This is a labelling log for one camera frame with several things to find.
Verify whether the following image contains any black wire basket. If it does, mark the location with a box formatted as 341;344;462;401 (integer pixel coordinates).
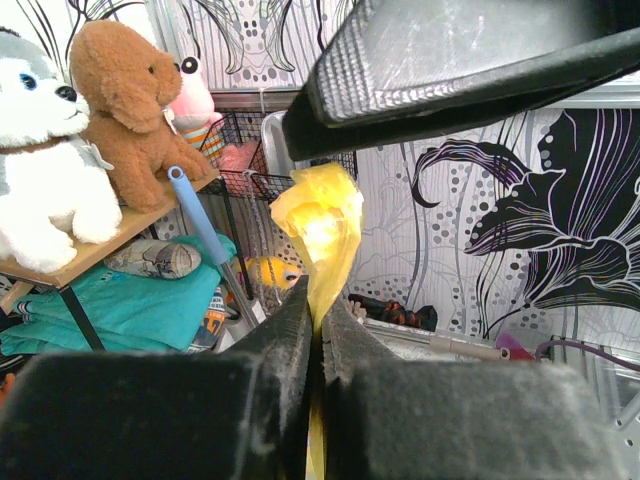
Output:
195;112;358;201

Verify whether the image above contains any silver foil pouch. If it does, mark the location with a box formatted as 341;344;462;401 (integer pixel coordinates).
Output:
261;111;295;176

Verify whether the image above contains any red purple sock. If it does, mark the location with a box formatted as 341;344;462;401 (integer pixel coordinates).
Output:
496;332;536;361

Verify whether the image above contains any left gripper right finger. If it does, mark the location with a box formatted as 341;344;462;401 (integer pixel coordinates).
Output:
322;301;625;479

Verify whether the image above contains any blue floor sweeper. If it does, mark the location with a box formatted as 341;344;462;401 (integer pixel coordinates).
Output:
167;166;259;329

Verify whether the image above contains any yellow plush duck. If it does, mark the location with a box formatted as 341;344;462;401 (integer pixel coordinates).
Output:
244;256;303;291

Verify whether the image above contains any pink plush toy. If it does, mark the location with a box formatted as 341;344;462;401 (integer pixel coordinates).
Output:
169;56;224;149

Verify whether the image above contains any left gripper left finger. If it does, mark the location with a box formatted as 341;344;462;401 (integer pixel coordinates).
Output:
1;280;312;479

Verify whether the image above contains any teal folded cloth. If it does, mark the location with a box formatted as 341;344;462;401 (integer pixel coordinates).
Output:
1;236;222;355

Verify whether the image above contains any wooden metal shelf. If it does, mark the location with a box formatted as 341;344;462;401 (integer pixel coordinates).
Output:
0;169;256;351

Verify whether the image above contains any brown plush bear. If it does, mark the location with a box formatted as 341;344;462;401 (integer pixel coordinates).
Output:
69;20;213;212

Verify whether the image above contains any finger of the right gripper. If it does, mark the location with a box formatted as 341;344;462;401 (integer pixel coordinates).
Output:
282;1;639;161

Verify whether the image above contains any yellow translucent trash bag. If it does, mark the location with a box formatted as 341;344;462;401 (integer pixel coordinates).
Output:
271;163;364;479

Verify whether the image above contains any grey patterned pouch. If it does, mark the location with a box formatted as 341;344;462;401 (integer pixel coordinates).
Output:
103;239;202;280

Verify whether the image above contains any white plush dog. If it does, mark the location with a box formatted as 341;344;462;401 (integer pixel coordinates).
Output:
1;28;122;274

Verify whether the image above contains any dark patterned cloth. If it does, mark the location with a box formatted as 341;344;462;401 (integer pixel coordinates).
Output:
348;294;438;332

